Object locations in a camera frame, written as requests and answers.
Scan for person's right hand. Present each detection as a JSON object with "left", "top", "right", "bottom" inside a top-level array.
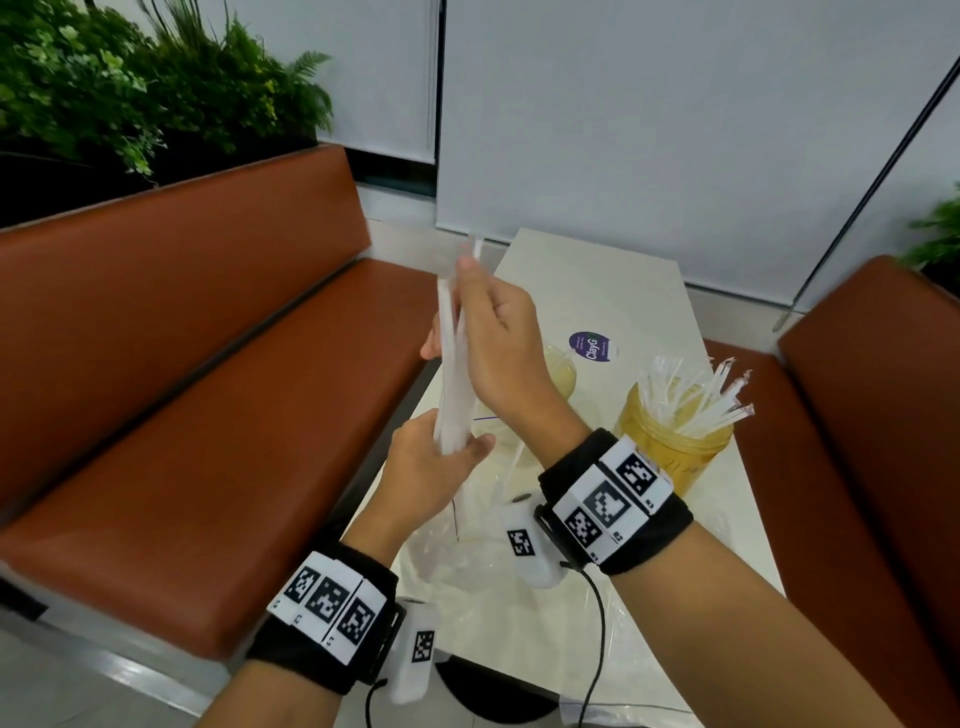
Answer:
[{"left": 419, "top": 254, "right": 592, "bottom": 468}]

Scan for person's left hand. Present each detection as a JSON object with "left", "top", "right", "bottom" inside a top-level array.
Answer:
[{"left": 367, "top": 408, "right": 496, "bottom": 538}]

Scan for yellow plastic jar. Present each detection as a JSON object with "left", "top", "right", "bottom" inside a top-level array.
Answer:
[
  {"left": 472, "top": 343, "right": 579, "bottom": 470},
  {"left": 616, "top": 382, "right": 736, "bottom": 498}
]

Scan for bundle of white straws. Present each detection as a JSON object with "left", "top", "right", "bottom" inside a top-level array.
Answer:
[{"left": 434, "top": 236, "right": 485, "bottom": 457}]

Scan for clear zip plastic bag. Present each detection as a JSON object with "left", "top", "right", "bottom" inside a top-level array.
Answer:
[{"left": 404, "top": 419, "right": 571, "bottom": 601}]

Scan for person's right forearm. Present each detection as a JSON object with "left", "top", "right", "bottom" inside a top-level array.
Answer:
[{"left": 524, "top": 419, "right": 901, "bottom": 728}]

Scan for clear plastic bag white label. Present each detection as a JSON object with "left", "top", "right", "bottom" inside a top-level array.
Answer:
[{"left": 449, "top": 509, "right": 706, "bottom": 728}]

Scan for round purple sticker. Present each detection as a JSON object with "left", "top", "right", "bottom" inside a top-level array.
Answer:
[{"left": 568, "top": 330, "right": 618, "bottom": 364}]

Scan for black marker wristband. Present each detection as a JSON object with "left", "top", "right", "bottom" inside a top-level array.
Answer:
[
  {"left": 245, "top": 541, "right": 403, "bottom": 695},
  {"left": 538, "top": 428, "right": 695, "bottom": 577}
]

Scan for black table base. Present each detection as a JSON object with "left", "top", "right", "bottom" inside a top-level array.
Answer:
[{"left": 434, "top": 654, "right": 562, "bottom": 725}]

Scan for orange leather bench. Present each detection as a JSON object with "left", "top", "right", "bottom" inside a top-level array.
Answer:
[
  {"left": 704, "top": 254, "right": 960, "bottom": 728},
  {"left": 0, "top": 143, "right": 444, "bottom": 663}
]

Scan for white roller blind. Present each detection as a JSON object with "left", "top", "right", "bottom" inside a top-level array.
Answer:
[{"left": 97, "top": 0, "right": 440, "bottom": 165}]

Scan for thin black window bar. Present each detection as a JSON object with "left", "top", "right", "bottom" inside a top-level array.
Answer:
[{"left": 772, "top": 56, "right": 960, "bottom": 334}]

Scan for green fern plants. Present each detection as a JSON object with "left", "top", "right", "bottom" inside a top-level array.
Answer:
[
  {"left": 0, "top": 0, "right": 335, "bottom": 178},
  {"left": 899, "top": 183, "right": 960, "bottom": 275}
]

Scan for black planter box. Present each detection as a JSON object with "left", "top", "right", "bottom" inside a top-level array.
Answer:
[{"left": 0, "top": 134, "right": 320, "bottom": 230}]

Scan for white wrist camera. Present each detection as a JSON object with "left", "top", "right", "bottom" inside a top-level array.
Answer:
[
  {"left": 386, "top": 597, "right": 440, "bottom": 706},
  {"left": 500, "top": 491, "right": 568, "bottom": 590}
]

